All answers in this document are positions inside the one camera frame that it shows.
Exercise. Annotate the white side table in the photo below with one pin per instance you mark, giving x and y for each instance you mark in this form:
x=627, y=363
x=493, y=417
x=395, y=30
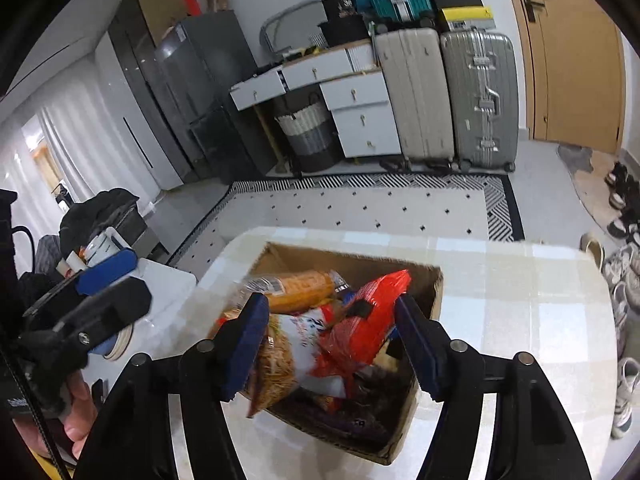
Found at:
x=165, y=280

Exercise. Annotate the beige suitcase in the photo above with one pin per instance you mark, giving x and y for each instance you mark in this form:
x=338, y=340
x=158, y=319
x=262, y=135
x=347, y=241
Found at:
x=415, y=100

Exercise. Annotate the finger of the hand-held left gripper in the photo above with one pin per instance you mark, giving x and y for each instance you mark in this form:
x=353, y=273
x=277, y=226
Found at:
x=115, y=300
x=107, y=267

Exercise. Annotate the brown cardboard box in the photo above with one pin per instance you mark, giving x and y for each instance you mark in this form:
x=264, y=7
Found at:
x=295, y=259

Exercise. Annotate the red paper bag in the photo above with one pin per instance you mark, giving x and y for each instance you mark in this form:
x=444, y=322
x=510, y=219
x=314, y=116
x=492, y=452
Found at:
x=192, y=2

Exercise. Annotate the yellow shoe box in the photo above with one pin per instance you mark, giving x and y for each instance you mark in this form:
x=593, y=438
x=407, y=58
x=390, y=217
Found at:
x=467, y=17

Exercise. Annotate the white plastic jug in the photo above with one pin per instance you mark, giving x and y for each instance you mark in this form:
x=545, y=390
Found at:
x=105, y=245

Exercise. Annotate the grey curved chair frame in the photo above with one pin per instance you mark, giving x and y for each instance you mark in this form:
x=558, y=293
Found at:
x=265, y=35

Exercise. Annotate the black labelled bag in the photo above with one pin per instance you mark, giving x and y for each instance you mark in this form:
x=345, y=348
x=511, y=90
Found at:
x=340, y=2

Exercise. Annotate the wooden door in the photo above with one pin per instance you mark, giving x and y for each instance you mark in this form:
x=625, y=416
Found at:
x=575, y=85

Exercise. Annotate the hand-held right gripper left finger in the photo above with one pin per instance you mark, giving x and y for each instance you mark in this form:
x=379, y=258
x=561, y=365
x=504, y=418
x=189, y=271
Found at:
x=245, y=345

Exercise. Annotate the pile of white black sneakers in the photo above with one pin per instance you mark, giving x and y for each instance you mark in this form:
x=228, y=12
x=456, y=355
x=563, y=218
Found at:
x=625, y=385

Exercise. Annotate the red cone chip packet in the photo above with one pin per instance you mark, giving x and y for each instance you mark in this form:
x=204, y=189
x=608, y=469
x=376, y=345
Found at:
x=360, y=330

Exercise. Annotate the white desk with drawers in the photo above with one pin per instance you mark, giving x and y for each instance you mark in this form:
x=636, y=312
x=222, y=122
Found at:
x=365, y=125

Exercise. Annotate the white curtain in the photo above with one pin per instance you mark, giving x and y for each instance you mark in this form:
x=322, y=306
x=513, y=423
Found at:
x=45, y=135

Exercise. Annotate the black white patterned rug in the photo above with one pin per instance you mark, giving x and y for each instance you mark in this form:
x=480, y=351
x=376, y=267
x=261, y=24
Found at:
x=375, y=210

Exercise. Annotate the silver suitcase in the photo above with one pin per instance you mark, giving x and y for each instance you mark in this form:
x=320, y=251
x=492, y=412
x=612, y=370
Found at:
x=480, y=100

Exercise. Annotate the woven laundry basket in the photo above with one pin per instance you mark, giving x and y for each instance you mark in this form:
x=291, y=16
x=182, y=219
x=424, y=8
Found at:
x=310, y=135

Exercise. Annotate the orange biscuit packet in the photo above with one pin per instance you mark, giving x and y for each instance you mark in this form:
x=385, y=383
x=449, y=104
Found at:
x=300, y=287

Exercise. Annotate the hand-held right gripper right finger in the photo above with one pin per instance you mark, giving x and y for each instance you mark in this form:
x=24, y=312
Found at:
x=417, y=345

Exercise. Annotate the flat brown cardboard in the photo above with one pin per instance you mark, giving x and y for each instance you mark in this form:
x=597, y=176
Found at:
x=160, y=5

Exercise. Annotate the person's left hand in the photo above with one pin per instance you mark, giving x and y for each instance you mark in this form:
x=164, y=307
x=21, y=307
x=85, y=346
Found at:
x=75, y=425

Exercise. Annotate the black tall cabinet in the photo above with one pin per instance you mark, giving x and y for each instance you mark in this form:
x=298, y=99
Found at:
x=135, y=70

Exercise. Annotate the grey refrigerator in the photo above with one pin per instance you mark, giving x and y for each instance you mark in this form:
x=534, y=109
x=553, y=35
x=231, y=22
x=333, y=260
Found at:
x=210, y=85

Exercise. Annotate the beige grey doormat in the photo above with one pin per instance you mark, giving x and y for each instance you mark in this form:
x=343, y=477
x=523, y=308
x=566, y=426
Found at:
x=585, y=165

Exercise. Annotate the white orange noodle snack packet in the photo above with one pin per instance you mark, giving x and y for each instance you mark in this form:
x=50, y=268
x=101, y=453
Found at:
x=280, y=360

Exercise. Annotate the black jacket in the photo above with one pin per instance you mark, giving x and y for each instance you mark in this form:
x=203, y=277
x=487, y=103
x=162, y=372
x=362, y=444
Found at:
x=110, y=205

